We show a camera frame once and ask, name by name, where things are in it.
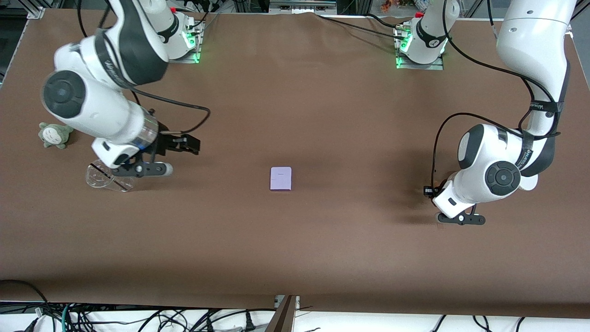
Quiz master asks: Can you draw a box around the black drinking straw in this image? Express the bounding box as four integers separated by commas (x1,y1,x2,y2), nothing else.
91,162,131,191

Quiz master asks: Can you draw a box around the clear plastic cup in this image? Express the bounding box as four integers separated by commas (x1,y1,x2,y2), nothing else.
85,159,136,193

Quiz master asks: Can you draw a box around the lilac flat box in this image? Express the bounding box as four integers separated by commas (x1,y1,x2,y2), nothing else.
270,166,293,192

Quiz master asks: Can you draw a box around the grey totoro plush toy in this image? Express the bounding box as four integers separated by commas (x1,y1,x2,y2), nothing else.
38,122,75,149

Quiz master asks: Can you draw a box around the black right arm gripper cable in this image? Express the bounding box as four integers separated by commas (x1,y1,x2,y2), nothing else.
94,0,212,137

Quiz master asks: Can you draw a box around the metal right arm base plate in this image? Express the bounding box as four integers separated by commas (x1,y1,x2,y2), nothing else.
167,18,205,64

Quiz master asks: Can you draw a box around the black right arm loop cable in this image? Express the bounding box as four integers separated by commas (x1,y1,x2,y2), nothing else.
77,0,89,38

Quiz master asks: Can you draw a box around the aluminium rail with sockets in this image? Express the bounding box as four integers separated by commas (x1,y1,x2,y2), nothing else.
269,0,338,14

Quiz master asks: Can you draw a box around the black power plug cable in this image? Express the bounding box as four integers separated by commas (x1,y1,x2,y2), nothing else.
203,308,277,332

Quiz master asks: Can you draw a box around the aluminium frame post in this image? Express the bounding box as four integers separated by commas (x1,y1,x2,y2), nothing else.
265,295,300,332

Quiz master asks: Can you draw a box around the black looped floor cable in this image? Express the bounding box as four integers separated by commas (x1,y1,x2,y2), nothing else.
0,279,52,323

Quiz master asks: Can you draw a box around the black cable across table edge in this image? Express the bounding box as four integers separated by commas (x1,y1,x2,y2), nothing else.
316,13,402,38

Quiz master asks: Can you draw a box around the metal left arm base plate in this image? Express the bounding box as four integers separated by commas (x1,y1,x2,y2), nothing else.
395,24,445,71

